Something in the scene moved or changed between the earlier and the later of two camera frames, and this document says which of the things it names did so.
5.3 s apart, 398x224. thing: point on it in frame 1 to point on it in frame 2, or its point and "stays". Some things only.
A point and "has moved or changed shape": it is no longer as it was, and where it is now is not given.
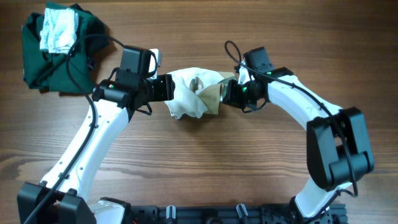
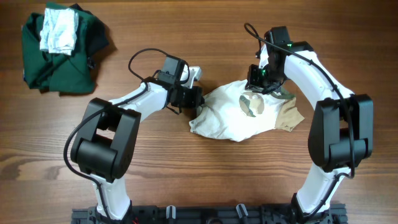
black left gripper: [165, 85] to [193, 102]
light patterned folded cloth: [59, 30] stays
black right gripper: [231, 98] to [253, 84]
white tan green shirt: [196, 91] has moved or changed shape
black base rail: [232, 214] stays
